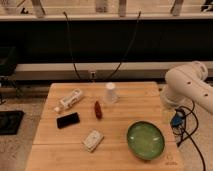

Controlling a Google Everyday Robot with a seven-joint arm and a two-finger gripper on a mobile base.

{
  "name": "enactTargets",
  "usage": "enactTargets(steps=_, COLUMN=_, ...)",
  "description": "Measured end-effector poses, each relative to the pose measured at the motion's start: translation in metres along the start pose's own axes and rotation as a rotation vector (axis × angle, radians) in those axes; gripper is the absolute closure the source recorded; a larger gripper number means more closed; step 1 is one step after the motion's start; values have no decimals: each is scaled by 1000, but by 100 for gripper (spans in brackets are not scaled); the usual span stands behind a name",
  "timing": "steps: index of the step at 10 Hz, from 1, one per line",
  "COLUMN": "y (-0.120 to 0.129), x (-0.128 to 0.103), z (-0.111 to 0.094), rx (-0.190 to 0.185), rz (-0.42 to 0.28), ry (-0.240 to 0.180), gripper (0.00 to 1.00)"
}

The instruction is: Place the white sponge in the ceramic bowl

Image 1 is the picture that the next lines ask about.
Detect white sponge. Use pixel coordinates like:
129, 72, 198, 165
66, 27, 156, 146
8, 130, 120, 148
82, 130, 104, 152

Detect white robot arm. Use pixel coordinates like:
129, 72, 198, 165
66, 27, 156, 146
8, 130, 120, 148
160, 61, 213, 115

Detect green ceramic bowl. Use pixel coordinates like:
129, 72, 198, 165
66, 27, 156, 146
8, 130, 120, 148
126, 121, 165, 161

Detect white paper cup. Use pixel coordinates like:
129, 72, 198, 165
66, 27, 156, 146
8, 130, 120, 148
104, 82, 118, 103

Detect small brown red object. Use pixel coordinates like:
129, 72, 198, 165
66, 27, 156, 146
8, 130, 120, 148
94, 101, 102, 119

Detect black smartphone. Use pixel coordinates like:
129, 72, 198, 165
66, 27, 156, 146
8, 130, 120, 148
56, 113, 80, 129

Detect black floor mat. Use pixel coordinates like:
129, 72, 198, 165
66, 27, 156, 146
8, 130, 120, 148
0, 110, 24, 135

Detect dark chair at left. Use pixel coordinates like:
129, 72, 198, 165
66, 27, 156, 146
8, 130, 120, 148
0, 46, 18, 104

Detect white wall power outlet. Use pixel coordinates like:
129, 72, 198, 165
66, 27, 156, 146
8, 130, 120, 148
88, 70, 96, 81

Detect left black hanging cable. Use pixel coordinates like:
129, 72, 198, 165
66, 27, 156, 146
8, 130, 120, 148
62, 11, 82, 81

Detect black hanging cable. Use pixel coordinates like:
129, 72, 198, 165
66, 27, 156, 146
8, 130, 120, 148
103, 11, 142, 82
62, 11, 82, 81

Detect blue cable connector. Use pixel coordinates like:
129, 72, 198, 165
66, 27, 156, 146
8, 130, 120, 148
170, 112, 184, 127

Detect right black hanging cable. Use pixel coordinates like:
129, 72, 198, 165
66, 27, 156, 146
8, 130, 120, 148
103, 11, 142, 82

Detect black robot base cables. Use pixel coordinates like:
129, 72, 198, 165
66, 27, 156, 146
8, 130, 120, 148
171, 99, 208, 171

